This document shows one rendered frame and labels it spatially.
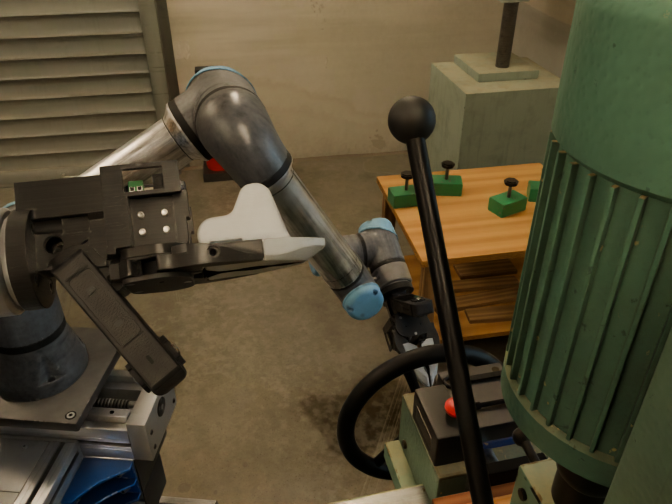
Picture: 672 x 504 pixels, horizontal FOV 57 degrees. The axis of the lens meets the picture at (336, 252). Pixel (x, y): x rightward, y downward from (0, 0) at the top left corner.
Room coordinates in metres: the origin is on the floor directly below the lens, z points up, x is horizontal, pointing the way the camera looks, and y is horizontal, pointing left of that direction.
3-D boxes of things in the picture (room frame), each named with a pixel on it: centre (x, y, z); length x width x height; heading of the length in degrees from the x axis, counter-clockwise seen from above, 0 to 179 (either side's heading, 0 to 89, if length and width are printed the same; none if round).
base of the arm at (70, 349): (0.77, 0.50, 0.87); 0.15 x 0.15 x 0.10
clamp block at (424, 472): (0.53, -0.17, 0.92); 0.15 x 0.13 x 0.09; 103
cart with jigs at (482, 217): (1.86, -0.52, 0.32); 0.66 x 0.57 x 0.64; 101
